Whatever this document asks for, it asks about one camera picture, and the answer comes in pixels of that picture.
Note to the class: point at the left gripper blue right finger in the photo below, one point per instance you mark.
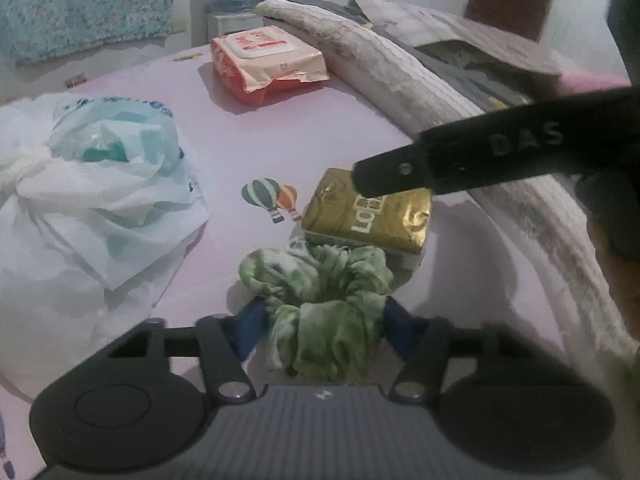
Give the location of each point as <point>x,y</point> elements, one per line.
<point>401,329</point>

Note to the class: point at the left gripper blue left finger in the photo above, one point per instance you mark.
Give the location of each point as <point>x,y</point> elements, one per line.
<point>249,327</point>

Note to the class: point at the green tie-dye scrunchie cloth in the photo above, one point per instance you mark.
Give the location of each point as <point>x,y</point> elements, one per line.
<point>325,306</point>

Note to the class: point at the gold tissue pack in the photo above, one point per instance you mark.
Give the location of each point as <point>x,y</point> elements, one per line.
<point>396,222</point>

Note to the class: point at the beige quilted blanket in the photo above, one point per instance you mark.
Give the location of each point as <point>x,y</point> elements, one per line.
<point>539,212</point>

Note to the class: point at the white plastic bag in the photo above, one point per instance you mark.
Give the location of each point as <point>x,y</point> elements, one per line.
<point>99,206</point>

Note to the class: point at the orange wet wipes pack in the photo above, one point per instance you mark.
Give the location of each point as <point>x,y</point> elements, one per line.
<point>258,63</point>

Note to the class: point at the grey brown folded clothes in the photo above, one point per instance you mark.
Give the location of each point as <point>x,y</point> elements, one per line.
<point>492,68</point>

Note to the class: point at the floral blue cushion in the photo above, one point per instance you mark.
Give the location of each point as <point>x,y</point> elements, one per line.
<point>33,31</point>

